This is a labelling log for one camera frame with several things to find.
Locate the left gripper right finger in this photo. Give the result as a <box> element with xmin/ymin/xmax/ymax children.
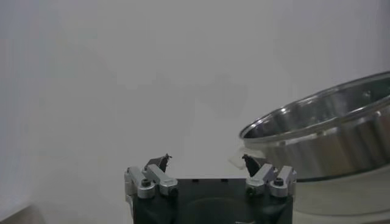
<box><xmin>242</xmin><ymin>153</ymin><xmax>298</xmax><ymax>198</ymax></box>

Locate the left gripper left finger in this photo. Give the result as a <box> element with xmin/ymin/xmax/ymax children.
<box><xmin>124</xmin><ymin>153</ymin><xmax>179</xmax><ymax>200</ymax></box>

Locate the steel steamer basket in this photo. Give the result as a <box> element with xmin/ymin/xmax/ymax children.
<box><xmin>228</xmin><ymin>71</ymin><xmax>390</xmax><ymax>183</ymax></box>

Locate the cream electric cooker pot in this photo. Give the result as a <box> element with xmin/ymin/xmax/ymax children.
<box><xmin>292</xmin><ymin>166</ymin><xmax>390</xmax><ymax>217</ymax></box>

